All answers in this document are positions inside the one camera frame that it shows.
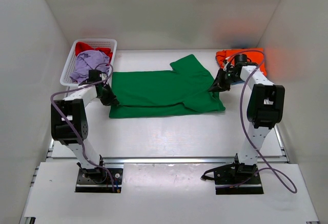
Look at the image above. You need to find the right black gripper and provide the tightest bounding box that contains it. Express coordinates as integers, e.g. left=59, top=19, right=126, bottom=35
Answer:
left=208, top=69, right=243, bottom=93

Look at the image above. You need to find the green t shirt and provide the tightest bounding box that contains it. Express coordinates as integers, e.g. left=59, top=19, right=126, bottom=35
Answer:
left=109, top=54, right=225, bottom=119

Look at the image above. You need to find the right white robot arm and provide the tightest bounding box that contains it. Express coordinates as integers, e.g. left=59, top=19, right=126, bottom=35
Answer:
left=209, top=51, right=285, bottom=187

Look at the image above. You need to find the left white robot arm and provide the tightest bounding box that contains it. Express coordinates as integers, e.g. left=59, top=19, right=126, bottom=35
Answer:
left=50, top=66, right=119, bottom=185

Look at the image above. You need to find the folded blue t shirt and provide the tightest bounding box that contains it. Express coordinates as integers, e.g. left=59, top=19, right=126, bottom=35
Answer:
left=231, top=80, right=244, bottom=85

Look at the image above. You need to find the lavender t shirt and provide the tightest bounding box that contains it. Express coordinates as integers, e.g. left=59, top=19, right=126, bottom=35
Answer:
left=70, top=50, right=110, bottom=84

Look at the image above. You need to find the folded orange t shirt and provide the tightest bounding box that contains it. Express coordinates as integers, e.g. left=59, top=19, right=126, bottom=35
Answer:
left=215, top=48, right=263, bottom=69

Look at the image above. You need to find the white plastic laundry basket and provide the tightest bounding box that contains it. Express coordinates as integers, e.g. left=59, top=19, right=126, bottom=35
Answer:
left=60, top=38, right=117, bottom=87

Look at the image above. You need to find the red t shirt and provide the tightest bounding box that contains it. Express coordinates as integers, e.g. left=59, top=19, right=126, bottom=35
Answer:
left=75, top=42, right=113, bottom=60

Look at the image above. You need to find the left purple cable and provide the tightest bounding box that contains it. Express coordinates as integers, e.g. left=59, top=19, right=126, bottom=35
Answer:
left=50, top=63, right=121, bottom=193

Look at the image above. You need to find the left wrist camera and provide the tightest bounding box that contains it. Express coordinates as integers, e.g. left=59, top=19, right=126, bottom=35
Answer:
left=79, top=70, right=108, bottom=86

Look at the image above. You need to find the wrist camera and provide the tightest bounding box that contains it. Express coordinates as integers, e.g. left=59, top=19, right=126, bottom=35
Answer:
left=223, top=54, right=252, bottom=72
left=79, top=70, right=108, bottom=86

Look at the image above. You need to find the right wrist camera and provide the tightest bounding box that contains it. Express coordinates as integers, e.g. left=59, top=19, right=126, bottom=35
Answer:
left=223, top=54, right=252, bottom=72

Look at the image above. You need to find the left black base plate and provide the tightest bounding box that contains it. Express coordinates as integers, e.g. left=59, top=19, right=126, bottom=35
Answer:
left=75, top=168, right=124, bottom=194

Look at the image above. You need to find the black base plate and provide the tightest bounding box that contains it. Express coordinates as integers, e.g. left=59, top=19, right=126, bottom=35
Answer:
left=75, top=168, right=124, bottom=194
left=200, top=163, right=264, bottom=195

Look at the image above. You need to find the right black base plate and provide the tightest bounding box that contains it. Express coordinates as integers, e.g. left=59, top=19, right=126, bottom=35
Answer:
left=200, top=163, right=264, bottom=195

